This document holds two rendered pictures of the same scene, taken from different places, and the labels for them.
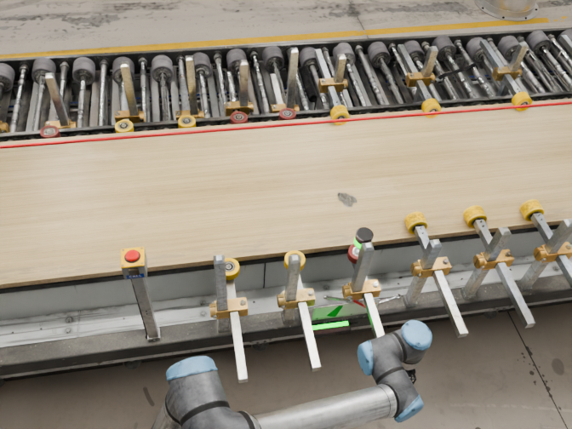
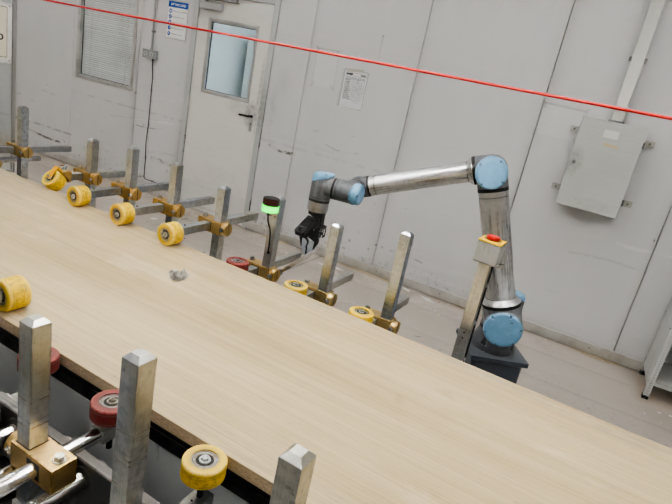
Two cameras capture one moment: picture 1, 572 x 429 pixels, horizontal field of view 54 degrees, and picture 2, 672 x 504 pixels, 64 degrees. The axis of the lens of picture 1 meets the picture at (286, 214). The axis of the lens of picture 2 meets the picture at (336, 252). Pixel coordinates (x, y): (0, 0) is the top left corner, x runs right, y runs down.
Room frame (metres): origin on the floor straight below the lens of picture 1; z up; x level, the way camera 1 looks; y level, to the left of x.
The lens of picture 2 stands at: (2.42, 1.11, 1.58)
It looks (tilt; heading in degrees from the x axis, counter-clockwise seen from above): 18 degrees down; 220
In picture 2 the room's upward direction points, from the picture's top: 12 degrees clockwise
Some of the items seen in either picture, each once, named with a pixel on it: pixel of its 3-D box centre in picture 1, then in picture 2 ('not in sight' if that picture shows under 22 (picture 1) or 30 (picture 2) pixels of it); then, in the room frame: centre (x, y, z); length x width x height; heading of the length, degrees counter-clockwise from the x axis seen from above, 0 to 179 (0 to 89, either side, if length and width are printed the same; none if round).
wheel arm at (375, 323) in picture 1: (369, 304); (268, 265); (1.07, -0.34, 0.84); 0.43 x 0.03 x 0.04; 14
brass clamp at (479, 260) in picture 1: (492, 260); (168, 207); (1.25, -0.79, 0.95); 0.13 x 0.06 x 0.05; 104
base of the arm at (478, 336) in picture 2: not in sight; (494, 335); (0.25, 0.28, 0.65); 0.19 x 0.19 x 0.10
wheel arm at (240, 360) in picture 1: (235, 323); (382, 314); (0.95, 0.15, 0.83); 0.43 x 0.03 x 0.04; 14
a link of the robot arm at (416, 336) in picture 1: (412, 341); (322, 186); (0.78, -0.41, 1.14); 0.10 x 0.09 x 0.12; 116
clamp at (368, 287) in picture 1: (360, 289); (261, 270); (1.13, -0.31, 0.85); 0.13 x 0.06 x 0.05; 104
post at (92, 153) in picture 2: not in sight; (90, 191); (1.37, -1.25, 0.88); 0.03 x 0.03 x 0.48; 14
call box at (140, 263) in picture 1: (134, 263); (489, 251); (0.94, 0.45, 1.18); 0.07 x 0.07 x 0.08; 14
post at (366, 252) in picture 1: (357, 283); (269, 258); (1.12, -0.29, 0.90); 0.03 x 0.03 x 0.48; 14
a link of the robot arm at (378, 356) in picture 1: (381, 357); (348, 191); (0.72, -0.31, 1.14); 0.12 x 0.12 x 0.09; 26
